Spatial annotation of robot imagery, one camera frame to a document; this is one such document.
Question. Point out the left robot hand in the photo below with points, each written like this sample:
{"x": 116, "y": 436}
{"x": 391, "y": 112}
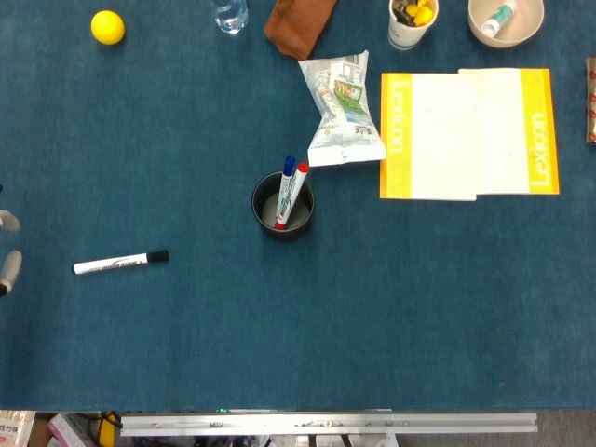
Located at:
{"x": 10, "y": 265}

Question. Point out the black-capped white marker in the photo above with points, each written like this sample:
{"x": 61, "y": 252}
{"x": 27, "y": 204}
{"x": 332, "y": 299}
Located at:
{"x": 116, "y": 263}

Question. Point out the black cylindrical pen holder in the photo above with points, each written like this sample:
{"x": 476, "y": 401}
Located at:
{"x": 282, "y": 219}

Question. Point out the blue-capped marker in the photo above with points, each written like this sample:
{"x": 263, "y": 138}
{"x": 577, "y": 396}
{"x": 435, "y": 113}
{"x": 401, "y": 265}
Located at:
{"x": 286, "y": 179}

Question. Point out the red-capped marker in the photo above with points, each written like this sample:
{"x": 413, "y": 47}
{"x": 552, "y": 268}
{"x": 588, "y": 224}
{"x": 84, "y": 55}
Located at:
{"x": 293, "y": 195}

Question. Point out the pink white packet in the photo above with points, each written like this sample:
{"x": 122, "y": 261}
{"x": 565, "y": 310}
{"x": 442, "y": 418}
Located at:
{"x": 14, "y": 427}

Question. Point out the blue table cloth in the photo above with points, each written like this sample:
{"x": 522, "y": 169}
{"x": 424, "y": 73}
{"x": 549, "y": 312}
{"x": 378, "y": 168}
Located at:
{"x": 233, "y": 326}

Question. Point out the yellow ball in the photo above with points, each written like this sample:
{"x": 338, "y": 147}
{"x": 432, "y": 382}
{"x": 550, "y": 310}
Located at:
{"x": 107, "y": 27}

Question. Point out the clear plastic water bottle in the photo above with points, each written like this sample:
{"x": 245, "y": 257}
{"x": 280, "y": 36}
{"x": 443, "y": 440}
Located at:
{"x": 229, "y": 14}

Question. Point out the white snack bag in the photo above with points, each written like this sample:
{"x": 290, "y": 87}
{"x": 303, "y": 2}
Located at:
{"x": 342, "y": 116}

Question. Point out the brown cloth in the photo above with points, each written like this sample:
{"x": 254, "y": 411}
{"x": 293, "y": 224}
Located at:
{"x": 298, "y": 21}

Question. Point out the white paper cup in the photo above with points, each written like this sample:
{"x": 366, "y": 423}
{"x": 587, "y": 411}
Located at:
{"x": 407, "y": 32}

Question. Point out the yellow Lexicon notebook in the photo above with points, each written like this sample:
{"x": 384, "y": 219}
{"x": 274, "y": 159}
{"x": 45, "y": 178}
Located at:
{"x": 470, "y": 135}

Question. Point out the yellow clips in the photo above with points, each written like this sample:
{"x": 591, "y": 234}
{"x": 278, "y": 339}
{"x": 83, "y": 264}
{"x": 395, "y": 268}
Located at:
{"x": 421, "y": 11}

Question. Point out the white green tube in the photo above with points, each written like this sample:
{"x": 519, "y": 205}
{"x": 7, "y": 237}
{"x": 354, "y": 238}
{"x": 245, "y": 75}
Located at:
{"x": 498, "y": 16}

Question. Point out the beige bowl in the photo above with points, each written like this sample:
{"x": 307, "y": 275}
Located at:
{"x": 505, "y": 23}

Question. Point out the brown patterned wrapper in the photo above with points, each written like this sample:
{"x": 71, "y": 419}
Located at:
{"x": 591, "y": 102}

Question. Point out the aluminium profile rail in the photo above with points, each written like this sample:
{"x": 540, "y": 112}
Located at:
{"x": 326, "y": 423}

